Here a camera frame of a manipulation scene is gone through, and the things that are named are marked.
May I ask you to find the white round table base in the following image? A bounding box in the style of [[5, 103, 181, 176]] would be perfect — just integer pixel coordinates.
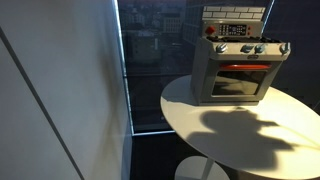
[[174, 156, 230, 180]]

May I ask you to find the red dial on backsplash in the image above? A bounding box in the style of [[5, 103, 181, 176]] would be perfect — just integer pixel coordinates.
[[205, 26, 216, 35]]

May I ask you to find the grey toy stove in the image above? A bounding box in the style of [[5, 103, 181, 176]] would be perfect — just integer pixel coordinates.
[[191, 6, 291, 105]]

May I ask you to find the blue stove knob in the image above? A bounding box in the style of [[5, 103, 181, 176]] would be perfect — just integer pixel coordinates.
[[216, 43, 227, 53], [280, 42, 291, 55], [255, 44, 265, 53], [241, 44, 254, 53]]

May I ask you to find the red oven door handle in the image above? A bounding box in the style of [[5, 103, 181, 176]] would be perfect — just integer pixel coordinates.
[[219, 64, 271, 70]]

